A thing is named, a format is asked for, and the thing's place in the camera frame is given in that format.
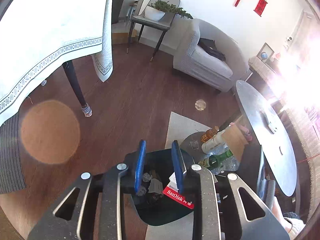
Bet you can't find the red white SanDisk cardboard box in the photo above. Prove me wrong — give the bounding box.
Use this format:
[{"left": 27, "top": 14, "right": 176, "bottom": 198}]
[{"left": 163, "top": 173, "right": 194, "bottom": 210}]

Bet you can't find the large white paper ball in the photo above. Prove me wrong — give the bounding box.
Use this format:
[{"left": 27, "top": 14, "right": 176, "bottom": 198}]
[{"left": 142, "top": 172, "right": 152, "bottom": 183}]

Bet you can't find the black trash bin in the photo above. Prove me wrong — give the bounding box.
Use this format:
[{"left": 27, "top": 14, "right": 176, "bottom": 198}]
[{"left": 131, "top": 148, "right": 193, "bottom": 226}]

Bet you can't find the green glass bottle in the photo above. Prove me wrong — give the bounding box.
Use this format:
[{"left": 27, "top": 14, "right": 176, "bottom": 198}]
[{"left": 198, "top": 150, "right": 233, "bottom": 168}]

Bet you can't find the round grey marble table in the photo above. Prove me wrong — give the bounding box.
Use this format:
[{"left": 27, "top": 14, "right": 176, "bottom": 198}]
[{"left": 235, "top": 80, "right": 297, "bottom": 197}]

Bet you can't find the brown paper bag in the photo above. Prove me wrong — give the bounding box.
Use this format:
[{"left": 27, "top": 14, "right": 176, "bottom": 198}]
[{"left": 222, "top": 123, "right": 248, "bottom": 162}]

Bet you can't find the white plastic bottle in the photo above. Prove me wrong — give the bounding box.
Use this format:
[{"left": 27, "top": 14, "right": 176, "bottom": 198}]
[{"left": 201, "top": 130, "right": 225, "bottom": 154}]

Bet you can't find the amber drink bottle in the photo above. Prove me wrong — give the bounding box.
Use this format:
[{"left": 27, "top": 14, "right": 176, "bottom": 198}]
[{"left": 201, "top": 126, "right": 219, "bottom": 143}]

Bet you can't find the black table leg with sock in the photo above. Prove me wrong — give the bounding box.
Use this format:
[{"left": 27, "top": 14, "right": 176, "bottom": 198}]
[{"left": 62, "top": 61, "right": 92, "bottom": 118}]

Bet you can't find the grey upholstered armchair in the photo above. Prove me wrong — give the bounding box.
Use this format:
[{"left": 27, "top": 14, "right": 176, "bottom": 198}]
[{"left": 172, "top": 18, "right": 251, "bottom": 93}]

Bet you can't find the small blue globe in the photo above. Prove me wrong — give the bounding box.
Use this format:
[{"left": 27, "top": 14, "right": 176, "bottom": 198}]
[{"left": 260, "top": 51, "right": 268, "bottom": 61}]

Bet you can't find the black handbag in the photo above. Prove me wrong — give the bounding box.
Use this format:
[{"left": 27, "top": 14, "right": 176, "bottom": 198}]
[{"left": 198, "top": 38, "right": 226, "bottom": 61}]

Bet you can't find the brown cardboard box on floor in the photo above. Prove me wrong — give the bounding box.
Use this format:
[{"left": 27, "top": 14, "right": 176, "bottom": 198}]
[{"left": 111, "top": 29, "right": 138, "bottom": 44}]

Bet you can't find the patterned white tablecloth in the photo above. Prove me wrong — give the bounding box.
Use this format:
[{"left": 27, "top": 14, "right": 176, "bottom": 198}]
[{"left": 1, "top": 0, "right": 113, "bottom": 122}]

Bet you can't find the grey chair with black legs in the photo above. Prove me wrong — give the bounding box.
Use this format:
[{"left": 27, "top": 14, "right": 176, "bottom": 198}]
[{"left": 126, "top": 0, "right": 180, "bottom": 62}]

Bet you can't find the bonsai plant in white pot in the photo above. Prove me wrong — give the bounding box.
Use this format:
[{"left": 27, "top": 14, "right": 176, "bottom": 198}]
[{"left": 144, "top": 0, "right": 193, "bottom": 21}]

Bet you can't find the wooden picture frame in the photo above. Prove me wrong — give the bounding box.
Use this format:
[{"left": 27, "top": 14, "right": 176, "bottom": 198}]
[{"left": 257, "top": 43, "right": 274, "bottom": 63}]

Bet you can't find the white security camera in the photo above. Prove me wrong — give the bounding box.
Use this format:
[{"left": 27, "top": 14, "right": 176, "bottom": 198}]
[{"left": 286, "top": 36, "right": 293, "bottom": 42}]

